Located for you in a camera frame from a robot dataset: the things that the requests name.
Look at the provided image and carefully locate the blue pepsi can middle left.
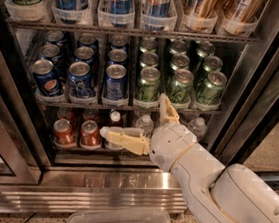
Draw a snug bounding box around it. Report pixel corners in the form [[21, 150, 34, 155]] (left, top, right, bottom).
[[39, 44, 65, 71]]

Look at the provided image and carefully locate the green soda can front right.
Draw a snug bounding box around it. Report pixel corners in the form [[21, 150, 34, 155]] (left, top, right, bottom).
[[196, 71, 227, 106]]

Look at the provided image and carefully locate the clear water bottle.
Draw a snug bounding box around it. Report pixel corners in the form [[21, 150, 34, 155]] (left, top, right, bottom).
[[187, 117, 207, 141], [134, 114, 154, 138]]

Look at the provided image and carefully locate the brown drink bottle white cap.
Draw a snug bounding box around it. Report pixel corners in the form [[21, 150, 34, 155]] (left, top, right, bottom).
[[105, 111, 123, 151]]

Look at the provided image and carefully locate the stainless steel fridge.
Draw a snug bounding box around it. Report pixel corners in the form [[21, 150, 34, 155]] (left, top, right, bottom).
[[0, 0, 279, 223]]

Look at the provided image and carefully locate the green soda can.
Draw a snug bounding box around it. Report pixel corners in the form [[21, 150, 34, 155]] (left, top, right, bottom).
[[168, 69, 194, 104], [139, 52, 159, 68], [170, 54, 190, 70], [198, 55, 223, 80], [196, 71, 227, 106], [135, 66, 161, 103]]

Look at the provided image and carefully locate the clear water bottle right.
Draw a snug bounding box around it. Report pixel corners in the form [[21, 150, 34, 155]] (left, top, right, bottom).
[[187, 117, 207, 141]]

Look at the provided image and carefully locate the blue pepsi can middle right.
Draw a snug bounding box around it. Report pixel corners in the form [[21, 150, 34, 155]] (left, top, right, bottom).
[[107, 49, 129, 67]]

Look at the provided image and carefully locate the green soda can front left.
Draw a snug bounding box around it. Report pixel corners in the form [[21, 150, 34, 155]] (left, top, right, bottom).
[[135, 66, 161, 103]]

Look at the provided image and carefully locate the fridge glass door right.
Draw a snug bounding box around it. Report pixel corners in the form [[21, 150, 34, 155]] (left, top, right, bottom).
[[201, 0, 279, 193]]

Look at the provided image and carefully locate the gold can top right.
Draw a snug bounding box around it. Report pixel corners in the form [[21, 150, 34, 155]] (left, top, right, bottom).
[[222, 0, 265, 23]]

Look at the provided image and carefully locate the green soda can front middle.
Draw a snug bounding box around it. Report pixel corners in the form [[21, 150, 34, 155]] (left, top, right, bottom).
[[168, 69, 194, 104]]

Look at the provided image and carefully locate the red coke can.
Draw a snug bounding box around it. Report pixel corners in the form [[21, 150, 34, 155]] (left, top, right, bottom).
[[82, 108, 100, 122], [80, 120, 102, 150], [53, 119, 76, 149], [56, 107, 76, 124]]

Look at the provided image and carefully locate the blue pepsi can front right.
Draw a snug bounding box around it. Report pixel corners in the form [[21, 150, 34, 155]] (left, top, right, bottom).
[[104, 64, 128, 101]]

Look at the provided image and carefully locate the red bull can right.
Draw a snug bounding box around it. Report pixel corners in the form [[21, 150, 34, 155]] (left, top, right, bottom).
[[144, 0, 170, 18]]

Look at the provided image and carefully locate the green soda can middle right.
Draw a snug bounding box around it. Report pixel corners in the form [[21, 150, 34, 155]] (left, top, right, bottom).
[[198, 55, 223, 80]]

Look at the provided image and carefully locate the blue pepsi can front middle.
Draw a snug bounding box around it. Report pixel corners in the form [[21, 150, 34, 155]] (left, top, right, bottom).
[[68, 61, 95, 98]]

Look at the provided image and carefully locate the blue pepsi can front left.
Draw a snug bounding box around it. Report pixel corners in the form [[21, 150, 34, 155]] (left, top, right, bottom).
[[31, 59, 63, 97]]

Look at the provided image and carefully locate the blue pepsi can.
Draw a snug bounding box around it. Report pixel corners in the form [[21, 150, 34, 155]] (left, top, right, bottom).
[[68, 61, 95, 98], [73, 47, 96, 66], [104, 64, 128, 101], [31, 59, 63, 97], [39, 44, 65, 71], [107, 49, 129, 67]]

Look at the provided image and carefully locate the clear water bottle left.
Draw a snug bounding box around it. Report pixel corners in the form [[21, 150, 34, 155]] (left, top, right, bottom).
[[134, 114, 154, 138]]

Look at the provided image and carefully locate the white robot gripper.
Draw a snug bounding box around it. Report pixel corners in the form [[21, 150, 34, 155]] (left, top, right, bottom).
[[100, 93, 197, 172]]

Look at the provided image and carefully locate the green soda can middle centre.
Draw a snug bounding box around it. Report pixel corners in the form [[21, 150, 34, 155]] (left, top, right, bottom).
[[170, 54, 190, 70]]

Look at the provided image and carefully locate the green soda can middle left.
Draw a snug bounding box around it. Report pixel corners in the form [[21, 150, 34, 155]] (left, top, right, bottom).
[[139, 52, 159, 68]]

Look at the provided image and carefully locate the gold can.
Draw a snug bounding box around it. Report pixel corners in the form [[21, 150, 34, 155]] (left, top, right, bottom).
[[181, 0, 218, 19], [222, 0, 265, 23]]

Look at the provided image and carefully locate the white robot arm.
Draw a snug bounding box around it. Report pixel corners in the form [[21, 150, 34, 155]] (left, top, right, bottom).
[[101, 94, 279, 223]]

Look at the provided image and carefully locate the gold can top left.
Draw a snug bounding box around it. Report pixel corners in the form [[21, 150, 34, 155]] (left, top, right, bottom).
[[181, 0, 218, 19]]

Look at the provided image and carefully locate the blue pepsi can middle centre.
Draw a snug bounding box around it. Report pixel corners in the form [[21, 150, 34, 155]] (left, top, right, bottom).
[[73, 47, 96, 66]]

